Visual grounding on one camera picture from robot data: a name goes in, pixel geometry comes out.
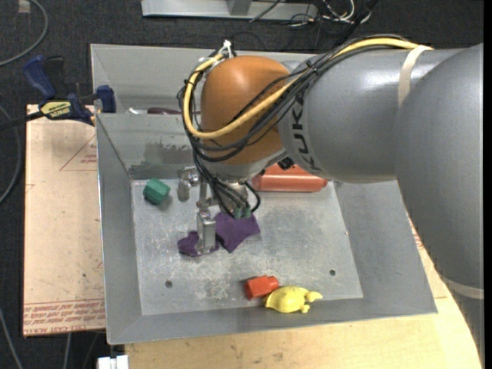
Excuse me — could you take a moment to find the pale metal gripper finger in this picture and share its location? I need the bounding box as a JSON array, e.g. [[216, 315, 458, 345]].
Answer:
[[195, 211, 205, 255], [203, 217, 218, 252]]

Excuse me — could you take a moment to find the purple cloth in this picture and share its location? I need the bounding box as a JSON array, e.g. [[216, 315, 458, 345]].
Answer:
[[177, 211, 262, 258]]

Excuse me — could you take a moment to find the green toy block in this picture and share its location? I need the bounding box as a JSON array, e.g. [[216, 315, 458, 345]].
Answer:
[[142, 178, 171, 206]]

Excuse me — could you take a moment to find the small red block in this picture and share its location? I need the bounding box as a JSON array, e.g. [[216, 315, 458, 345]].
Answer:
[[244, 275, 280, 301]]

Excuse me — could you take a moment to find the grey metal bin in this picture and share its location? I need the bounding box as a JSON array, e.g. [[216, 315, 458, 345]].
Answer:
[[90, 43, 439, 346]]

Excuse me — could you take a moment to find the orange-red flat block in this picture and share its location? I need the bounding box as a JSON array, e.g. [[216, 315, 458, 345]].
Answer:
[[251, 162, 329, 194]]

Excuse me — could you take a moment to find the yellow toy turtle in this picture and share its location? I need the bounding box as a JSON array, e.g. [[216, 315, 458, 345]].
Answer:
[[262, 285, 324, 315]]

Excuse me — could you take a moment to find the brown cardboard board, red print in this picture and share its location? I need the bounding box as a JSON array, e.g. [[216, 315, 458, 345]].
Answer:
[[22, 104, 107, 337]]

